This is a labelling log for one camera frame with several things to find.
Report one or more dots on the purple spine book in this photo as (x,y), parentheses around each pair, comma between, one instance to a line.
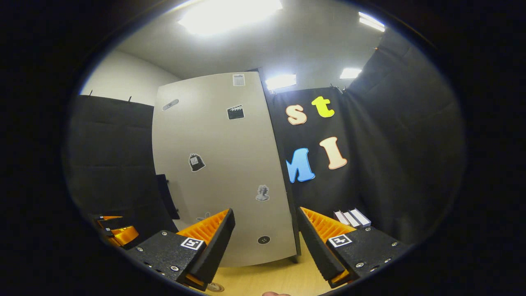
(341,218)

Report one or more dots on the black orange spine book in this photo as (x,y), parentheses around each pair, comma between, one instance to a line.
(351,218)

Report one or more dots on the round beige coaster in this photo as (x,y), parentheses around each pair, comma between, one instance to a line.
(215,287)

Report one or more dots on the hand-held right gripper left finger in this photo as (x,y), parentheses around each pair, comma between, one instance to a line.
(215,246)

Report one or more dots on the ceiling light panel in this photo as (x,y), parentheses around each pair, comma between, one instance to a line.
(372,20)
(350,73)
(280,81)
(230,13)

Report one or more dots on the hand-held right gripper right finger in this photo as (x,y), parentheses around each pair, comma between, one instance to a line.
(316,246)

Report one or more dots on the black backdrop cloth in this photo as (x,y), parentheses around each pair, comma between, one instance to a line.
(402,144)

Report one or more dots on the blue grey spine book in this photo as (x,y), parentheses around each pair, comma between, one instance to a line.
(361,217)

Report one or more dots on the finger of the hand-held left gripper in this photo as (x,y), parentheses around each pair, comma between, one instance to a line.
(123,236)
(111,222)

